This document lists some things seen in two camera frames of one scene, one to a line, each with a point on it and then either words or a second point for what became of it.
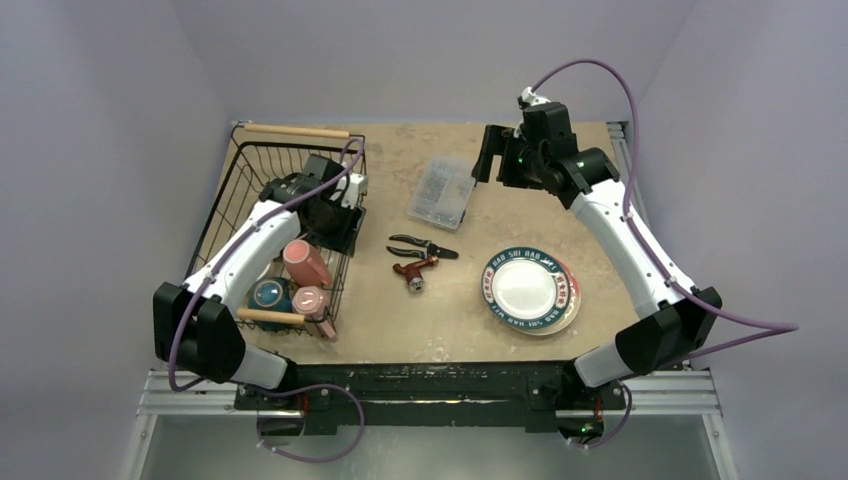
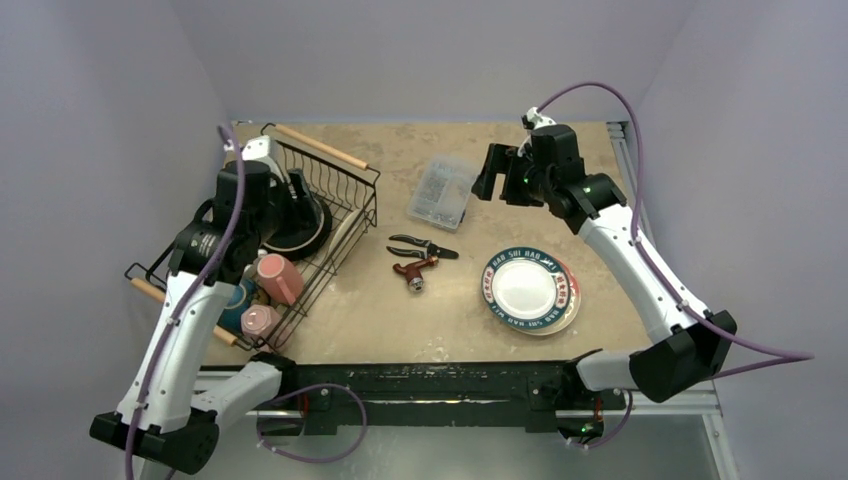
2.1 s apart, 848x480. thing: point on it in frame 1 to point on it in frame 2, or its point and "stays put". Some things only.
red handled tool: (412, 272) stays put
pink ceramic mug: (304, 265) to (280, 278)
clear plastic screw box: (442, 191) stays put
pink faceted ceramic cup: (309, 301) to (258, 321)
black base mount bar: (333, 394) stays put
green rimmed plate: (526, 288) stays put
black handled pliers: (429, 248) stays put
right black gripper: (502, 154) to (502, 175)
